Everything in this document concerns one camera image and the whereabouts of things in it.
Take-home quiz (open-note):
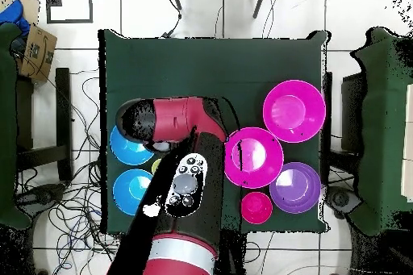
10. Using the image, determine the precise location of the green covered side table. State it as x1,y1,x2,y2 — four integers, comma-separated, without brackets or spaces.
0,22,33,231
349,27,413,236

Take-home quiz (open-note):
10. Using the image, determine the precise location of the black bench frame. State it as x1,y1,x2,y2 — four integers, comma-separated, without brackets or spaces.
322,71,367,185
15,67,73,182

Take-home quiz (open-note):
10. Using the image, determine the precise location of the dark green table cloth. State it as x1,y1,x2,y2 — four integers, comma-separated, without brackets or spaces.
98,28,332,234

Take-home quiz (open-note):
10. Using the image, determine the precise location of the black pedestal foot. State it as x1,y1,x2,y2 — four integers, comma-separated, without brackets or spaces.
17,183,67,213
325,185,362,218

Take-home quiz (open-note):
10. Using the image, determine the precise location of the small crimson bowl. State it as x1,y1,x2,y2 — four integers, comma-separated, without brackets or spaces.
240,191,273,225

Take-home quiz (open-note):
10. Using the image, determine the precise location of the tangle of floor cables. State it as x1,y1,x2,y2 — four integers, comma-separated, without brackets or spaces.
14,68,120,275

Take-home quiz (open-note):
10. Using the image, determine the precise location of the large blue bowl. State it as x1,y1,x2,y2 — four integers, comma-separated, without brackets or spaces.
112,169,154,217
109,125,156,166

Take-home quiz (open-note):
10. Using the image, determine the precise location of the plain cardboard box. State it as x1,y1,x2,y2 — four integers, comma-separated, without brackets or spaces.
0,0,41,26

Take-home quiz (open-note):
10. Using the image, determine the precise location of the purple bowl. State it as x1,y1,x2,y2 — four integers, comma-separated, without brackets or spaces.
269,161,323,215

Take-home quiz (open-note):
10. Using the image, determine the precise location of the large pink bowl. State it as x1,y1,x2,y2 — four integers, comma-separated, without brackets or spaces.
262,79,327,144
223,127,285,190

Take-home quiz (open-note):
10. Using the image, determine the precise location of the black cable with plug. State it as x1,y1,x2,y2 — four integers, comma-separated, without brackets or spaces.
161,0,183,39

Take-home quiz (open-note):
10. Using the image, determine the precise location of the printed cardboard box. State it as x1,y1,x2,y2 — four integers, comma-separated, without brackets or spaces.
18,24,58,83

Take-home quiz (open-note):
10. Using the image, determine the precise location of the blue cloth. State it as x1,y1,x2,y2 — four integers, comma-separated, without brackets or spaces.
0,0,31,37

